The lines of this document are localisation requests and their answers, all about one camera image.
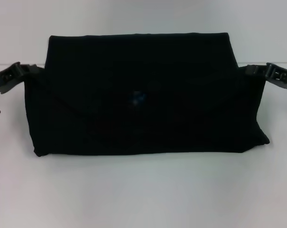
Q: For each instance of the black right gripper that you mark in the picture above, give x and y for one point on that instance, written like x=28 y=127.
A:
x=285 y=79

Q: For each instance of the black shirt with FREE print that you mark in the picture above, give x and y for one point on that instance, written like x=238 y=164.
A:
x=143 y=95

